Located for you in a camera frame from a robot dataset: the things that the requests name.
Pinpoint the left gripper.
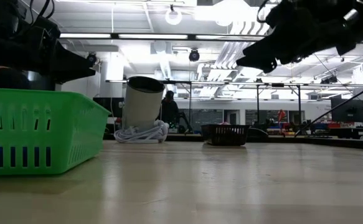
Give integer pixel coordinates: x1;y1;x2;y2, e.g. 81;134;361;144
0;0;97;83

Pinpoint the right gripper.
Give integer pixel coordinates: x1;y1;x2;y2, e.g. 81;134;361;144
236;0;356;74

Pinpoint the long ceiling light strip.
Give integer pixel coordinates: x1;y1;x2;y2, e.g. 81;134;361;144
59;32;363;44

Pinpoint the dark glass partition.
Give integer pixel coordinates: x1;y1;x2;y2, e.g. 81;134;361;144
0;63;59;94

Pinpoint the green plastic basket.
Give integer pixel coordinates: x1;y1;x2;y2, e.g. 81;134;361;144
0;87;112;175

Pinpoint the white cylindrical device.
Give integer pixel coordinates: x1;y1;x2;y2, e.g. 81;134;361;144
121;76;166;131

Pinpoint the black plastic basket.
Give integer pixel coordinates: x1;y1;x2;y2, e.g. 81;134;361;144
200;123;251;147

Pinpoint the black computer monitor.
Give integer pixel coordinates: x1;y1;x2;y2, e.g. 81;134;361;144
330;98;363;124

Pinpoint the person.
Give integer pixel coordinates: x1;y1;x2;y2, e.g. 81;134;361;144
161;90;181;128

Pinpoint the cluttered background desk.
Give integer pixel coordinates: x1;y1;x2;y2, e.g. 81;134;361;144
305;121;363;140

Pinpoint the silver ventilation duct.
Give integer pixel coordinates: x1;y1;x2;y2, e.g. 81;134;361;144
214;0;316;74

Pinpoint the black wall screen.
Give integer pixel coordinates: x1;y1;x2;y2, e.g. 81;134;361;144
92;96;125;125

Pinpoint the black background frame rig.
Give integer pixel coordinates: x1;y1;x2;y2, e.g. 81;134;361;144
106;79;363;136

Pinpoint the black frame handle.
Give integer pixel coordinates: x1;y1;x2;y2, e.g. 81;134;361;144
248;127;269;140

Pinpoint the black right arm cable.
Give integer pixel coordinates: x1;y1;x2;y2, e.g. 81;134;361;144
295;82;363;137

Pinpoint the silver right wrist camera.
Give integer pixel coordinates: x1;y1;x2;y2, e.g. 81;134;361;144
342;7;361;23

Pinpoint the white ring light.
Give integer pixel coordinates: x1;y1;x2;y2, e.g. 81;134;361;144
164;7;183;26

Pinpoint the black aluminium table frame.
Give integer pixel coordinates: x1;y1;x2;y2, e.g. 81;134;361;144
165;133;363;152

